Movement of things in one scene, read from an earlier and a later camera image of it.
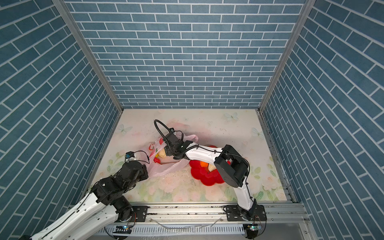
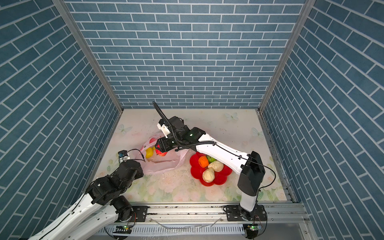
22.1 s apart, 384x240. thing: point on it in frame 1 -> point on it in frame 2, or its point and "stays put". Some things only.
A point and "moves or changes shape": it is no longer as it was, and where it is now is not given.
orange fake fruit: (204, 164) stays put
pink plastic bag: (159, 162) moves or changes shape
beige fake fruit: (162, 153) -> (208, 175)
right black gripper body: (169, 151) -> (172, 141)
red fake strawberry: (157, 160) -> (163, 154)
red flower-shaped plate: (207, 178) stays put
